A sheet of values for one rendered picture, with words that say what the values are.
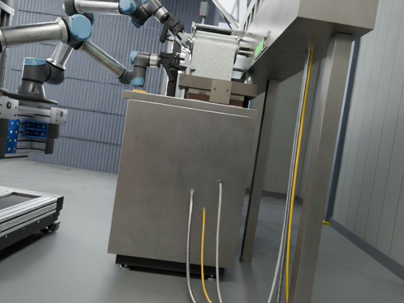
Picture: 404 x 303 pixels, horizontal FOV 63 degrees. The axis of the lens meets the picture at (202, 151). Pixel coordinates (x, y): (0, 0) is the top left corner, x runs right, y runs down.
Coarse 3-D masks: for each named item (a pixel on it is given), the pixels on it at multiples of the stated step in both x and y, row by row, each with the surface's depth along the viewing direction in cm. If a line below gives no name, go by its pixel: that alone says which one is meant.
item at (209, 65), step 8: (192, 56) 184; (200, 56) 184; (208, 56) 185; (216, 56) 185; (224, 56) 185; (192, 64) 184; (200, 64) 185; (208, 64) 185; (216, 64) 185; (224, 64) 185; (232, 64) 185; (192, 72) 185; (200, 72) 185; (208, 72) 185; (216, 72) 185; (224, 72) 185
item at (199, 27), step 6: (192, 24) 212; (198, 24) 213; (192, 30) 219; (198, 30) 221; (204, 30) 219; (210, 30) 217; (216, 30) 216; (222, 30) 214; (228, 30) 214; (234, 30) 214; (240, 36) 222
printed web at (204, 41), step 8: (200, 32) 209; (208, 32) 210; (200, 40) 184; (208, 40) 185; (216, 40) 185; (224, 40) 186; (232, 40) 187; (200, 48) 184; (208, 48) 184; (216, 48) 185; (224, 48) 185; (232, 48) 185; (232, 56) 185
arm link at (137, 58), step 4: (132, 52) 180; (136, 52) 180; (140, 52) 180; (144, 52) 181; (132, 56) 179; (136, 56) 179; (140, 56) 180; (144, 56) 180; (148, 56) 180; (132, 60) 180; (136, 60) 180; (140, 60) 180; (144, 60) 180; (148, 60) 180; (136, 64) 180; (140, 64) 180; (144, 64) 181; (148, 64) 181
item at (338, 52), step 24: (336, 48) 110; (336, 72) 111; (336, 96) 111; (264, 120) 201; (336, 120) 112; (264, 144) 202; (312, 144) 117; (264, 168) 202; (312, 168) 114; (312, 192) 112; (312, 216) 113; (312, 240) 113; (312, 264) 114; (312, 288) 114
